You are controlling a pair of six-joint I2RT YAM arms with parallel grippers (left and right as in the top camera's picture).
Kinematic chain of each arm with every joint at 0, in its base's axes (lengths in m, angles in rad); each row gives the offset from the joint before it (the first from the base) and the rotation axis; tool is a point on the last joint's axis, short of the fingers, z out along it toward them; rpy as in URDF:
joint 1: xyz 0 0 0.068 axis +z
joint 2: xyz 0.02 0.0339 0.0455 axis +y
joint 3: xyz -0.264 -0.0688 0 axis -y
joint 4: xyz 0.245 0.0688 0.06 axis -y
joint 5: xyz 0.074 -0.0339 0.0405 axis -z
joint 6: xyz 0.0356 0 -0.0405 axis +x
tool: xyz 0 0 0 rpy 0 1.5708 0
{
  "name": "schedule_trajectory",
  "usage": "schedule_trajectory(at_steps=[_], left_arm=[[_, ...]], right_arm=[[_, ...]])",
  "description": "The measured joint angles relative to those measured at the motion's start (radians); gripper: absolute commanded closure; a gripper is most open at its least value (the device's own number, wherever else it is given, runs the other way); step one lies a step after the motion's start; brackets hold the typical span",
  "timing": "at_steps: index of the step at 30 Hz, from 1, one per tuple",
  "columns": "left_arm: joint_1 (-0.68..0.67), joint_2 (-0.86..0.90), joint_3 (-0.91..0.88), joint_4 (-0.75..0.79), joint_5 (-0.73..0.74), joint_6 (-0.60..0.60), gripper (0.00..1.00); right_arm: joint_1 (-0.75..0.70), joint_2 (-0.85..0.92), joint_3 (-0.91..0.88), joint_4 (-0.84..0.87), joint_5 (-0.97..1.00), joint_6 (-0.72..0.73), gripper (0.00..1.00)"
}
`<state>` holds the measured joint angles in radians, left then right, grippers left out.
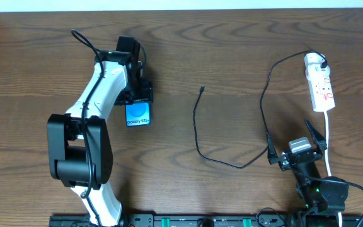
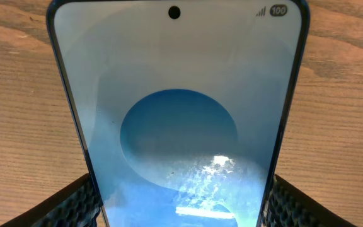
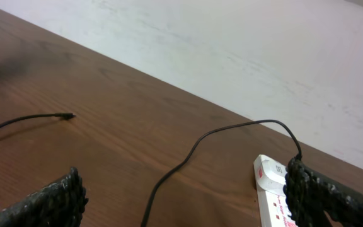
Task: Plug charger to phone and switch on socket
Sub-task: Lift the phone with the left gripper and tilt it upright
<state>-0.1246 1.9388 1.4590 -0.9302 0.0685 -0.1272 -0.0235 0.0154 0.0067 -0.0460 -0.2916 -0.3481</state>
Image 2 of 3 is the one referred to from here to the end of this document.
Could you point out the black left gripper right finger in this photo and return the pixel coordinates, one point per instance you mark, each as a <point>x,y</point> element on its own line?
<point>287,206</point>

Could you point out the blue Galaxy smartphone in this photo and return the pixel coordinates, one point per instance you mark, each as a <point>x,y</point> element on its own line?
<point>180,106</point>

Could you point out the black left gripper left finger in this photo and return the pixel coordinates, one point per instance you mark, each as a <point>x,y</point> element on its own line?
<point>76,205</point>

